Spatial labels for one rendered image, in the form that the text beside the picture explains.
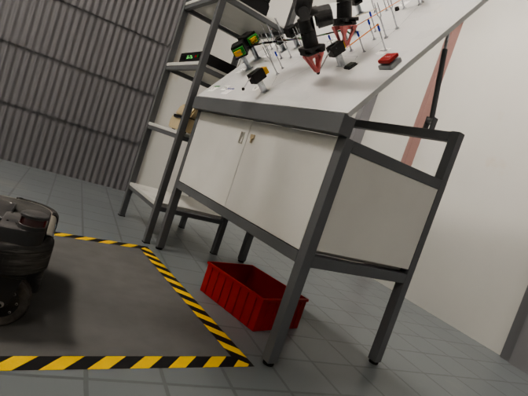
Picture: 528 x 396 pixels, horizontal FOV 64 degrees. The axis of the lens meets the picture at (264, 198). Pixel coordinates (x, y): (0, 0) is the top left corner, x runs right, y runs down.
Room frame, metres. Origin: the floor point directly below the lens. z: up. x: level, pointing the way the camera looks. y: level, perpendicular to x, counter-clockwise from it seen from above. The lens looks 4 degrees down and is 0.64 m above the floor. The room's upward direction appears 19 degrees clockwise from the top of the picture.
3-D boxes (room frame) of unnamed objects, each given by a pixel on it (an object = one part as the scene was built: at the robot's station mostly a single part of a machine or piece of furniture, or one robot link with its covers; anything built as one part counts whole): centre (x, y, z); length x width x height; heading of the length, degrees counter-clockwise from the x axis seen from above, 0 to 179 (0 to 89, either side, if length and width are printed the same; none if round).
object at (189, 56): (2.62, 0.55, 1.09); 0.35 x 0.33 x 0.07; 35
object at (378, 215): (2.01, -0.10, 0.60); 1.17 x 0.58 x 0.40; 35
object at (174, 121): (2.58, 0.51, 0.76); 0.30 x 0.21 x 0.20; 129
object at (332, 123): (1.82, 0.16, 0.83); 1.18 x 0.05 x 0.06; 35
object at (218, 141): (2.06, 0.31, 0.60); 0.55 x 0.02 x 0.39; 35
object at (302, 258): (2.00, -0.09, 0.40); 1.18 x 0.60 x 0.80; 35
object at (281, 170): (1.61, -0.01, 0.60); 0.55 x 0.03 x 0.39; 35
